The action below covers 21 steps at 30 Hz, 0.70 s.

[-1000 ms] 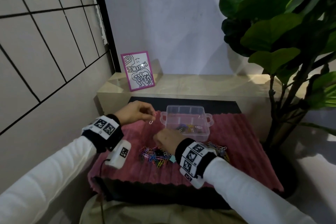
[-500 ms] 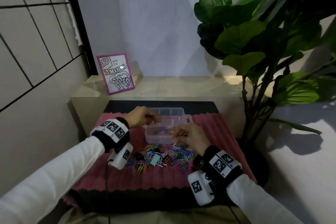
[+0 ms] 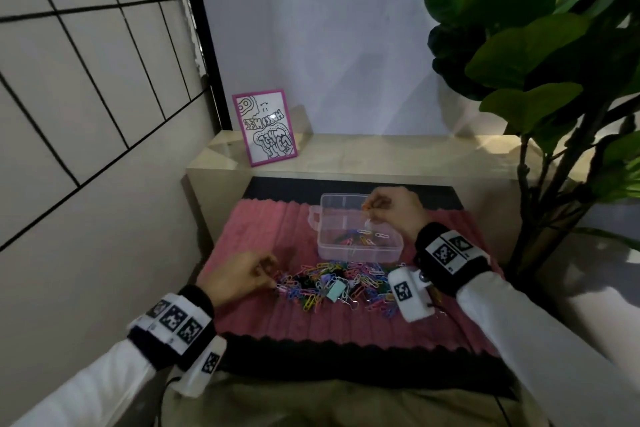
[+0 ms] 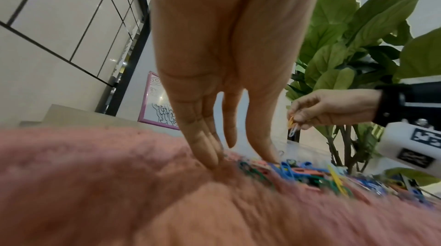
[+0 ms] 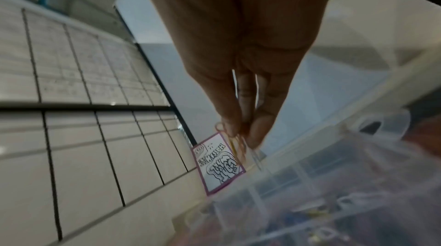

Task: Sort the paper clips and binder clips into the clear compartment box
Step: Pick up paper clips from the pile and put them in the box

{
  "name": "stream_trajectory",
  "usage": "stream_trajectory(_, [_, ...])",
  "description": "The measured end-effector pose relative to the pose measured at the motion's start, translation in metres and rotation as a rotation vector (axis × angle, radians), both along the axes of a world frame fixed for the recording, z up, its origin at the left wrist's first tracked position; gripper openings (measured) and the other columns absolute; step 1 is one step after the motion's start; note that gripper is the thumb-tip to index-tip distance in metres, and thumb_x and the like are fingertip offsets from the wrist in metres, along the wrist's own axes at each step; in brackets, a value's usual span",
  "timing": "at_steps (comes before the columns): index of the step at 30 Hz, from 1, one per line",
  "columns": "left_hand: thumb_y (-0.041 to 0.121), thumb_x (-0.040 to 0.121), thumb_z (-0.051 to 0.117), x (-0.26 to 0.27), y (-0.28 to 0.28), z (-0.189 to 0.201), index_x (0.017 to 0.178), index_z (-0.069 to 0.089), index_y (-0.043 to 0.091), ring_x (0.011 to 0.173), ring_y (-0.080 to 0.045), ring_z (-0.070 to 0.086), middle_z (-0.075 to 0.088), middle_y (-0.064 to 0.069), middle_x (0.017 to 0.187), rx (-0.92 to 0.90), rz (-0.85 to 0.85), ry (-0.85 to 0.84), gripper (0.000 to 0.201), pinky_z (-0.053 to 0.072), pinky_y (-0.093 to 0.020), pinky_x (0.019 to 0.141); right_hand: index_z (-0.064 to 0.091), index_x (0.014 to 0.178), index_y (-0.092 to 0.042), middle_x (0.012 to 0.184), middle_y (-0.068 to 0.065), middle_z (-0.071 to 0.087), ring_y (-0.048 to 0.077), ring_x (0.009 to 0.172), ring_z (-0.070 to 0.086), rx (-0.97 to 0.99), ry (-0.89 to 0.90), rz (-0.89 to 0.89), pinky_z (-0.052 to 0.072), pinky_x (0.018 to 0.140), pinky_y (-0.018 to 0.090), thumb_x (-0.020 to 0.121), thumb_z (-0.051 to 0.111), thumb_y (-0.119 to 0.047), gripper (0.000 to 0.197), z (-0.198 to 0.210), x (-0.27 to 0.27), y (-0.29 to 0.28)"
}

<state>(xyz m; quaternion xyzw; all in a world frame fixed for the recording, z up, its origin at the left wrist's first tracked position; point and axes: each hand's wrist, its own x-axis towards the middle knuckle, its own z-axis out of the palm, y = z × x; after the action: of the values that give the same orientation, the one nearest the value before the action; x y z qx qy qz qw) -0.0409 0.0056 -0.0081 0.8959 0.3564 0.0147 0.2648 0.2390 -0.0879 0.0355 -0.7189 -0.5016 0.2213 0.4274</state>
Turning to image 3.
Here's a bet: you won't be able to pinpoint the person's left hand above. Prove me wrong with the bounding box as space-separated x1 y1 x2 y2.
195 251 281 310

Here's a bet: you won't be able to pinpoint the person's right hand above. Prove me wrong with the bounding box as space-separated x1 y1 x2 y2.
362 186 432 242

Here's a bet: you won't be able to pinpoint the pile of colourful paper clips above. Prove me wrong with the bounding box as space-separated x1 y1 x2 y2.
272 261 441 318
332 229 391 248

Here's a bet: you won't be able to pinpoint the transparent storage box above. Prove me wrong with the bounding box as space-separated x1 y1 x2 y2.
308 193 405 264

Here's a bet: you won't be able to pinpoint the mint green binder clip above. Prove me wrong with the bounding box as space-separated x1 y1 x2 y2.
325 278 349 302

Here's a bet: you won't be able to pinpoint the person's left forearm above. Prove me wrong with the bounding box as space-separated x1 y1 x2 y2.
9 339 156 427

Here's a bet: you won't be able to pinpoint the person's right forearm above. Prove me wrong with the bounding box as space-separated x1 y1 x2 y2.
455 271 640 427

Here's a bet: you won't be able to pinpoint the person's olive trousers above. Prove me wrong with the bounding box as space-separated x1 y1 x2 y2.
159 374 551 427

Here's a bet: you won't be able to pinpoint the beige wooden shelf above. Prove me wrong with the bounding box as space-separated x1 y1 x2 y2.
185 130 551 262

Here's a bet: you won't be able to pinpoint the black right wristband with markers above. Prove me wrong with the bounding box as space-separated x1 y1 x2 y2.
413 222 493 298

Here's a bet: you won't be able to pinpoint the black wristband with markers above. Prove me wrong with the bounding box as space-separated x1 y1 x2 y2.
413 222 493 298
127 285 217 372

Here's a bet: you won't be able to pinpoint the black left wristband with markers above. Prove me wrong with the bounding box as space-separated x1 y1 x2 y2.
127 285 217 372

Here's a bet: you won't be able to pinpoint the pink ribbed mat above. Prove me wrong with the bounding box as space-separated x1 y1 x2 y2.
196 199 503 358

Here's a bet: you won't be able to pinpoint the pink framed drawing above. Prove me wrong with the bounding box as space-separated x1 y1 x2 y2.
231 89 299 167

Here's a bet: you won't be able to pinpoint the green leafy plant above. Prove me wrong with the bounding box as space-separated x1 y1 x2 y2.
423 0 640 292

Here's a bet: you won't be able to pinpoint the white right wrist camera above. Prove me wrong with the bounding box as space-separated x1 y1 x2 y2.
389 266 436 324

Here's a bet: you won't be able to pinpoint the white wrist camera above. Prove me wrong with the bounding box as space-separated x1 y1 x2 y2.
389 266 436 324
175 335 227 398

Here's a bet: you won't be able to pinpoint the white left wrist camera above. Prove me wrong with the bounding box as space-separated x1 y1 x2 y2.
175 335 227 398

